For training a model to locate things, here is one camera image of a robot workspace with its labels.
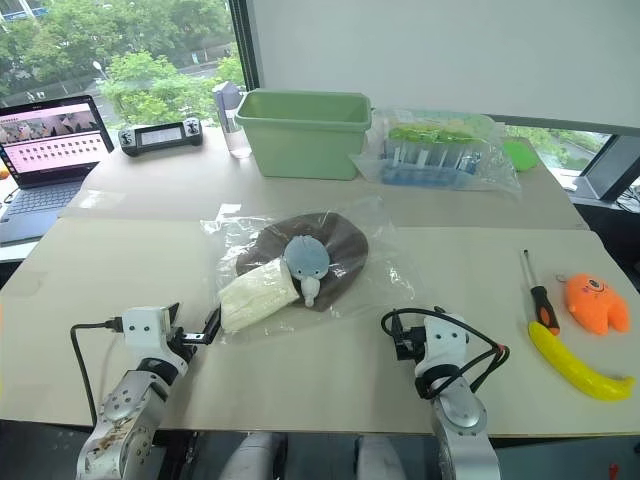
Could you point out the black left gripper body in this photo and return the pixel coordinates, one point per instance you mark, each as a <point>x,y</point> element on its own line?
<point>184,344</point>

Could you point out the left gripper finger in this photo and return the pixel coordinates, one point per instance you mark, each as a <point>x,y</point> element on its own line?
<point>173,313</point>
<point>213,326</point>

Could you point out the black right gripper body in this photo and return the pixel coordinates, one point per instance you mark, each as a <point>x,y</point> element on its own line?
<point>407,342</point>

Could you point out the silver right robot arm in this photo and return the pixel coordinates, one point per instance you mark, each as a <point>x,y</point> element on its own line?
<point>462,430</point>

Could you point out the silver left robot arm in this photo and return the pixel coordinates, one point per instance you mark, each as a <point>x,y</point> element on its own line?
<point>125,400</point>

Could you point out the cream knitted cloth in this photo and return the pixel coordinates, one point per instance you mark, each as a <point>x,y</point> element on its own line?
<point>255,300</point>

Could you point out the clear plastic bag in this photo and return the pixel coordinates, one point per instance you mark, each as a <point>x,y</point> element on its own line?
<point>390,270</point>

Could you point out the blue plush toy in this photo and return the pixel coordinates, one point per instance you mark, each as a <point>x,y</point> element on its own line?
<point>306,257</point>

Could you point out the white rounded shape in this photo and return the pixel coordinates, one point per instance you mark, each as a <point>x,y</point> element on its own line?
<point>255,457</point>

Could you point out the black orange screwdriver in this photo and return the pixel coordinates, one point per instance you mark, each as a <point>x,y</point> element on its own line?
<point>542,300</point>

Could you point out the yellow toy banana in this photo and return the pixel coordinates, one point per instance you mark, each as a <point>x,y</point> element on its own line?
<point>570,365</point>

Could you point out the blue tube rack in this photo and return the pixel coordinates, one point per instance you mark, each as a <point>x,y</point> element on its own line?
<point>425,172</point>

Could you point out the black handheld controller with screen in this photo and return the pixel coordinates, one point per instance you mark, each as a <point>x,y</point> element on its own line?
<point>160,136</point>

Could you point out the clear bottle with lavender cap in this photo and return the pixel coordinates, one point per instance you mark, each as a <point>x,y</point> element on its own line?
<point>235,135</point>

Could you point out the orange plush toy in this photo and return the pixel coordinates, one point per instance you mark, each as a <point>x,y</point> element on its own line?
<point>595,302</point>

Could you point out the clear bag of tubes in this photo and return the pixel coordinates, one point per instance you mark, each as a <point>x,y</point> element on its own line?
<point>495,165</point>

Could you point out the open laptop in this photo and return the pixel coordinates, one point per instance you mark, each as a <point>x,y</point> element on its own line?
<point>47,155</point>

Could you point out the green plastic bin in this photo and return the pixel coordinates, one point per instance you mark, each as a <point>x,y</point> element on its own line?
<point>305,145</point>

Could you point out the green round object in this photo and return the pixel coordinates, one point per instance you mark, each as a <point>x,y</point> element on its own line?
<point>520,156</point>

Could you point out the black side desk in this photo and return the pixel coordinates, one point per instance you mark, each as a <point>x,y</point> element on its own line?
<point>612,235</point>

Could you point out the small red object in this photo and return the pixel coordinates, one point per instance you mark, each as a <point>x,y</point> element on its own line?
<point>613,471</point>

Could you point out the grey monitor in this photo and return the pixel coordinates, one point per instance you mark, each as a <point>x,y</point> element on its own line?
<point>607,170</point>

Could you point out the white roller blind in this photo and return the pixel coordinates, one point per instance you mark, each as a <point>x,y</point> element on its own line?
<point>450,55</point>

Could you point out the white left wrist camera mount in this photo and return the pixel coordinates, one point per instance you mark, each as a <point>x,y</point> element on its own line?
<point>142,330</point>

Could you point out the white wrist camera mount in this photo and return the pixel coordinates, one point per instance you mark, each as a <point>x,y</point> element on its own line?
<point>442,345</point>
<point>142,330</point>

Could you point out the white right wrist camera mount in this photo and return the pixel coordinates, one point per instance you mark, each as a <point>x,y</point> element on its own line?
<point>442,345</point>

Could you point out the black window frame post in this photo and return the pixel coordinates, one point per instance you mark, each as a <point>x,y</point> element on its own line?
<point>245,45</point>

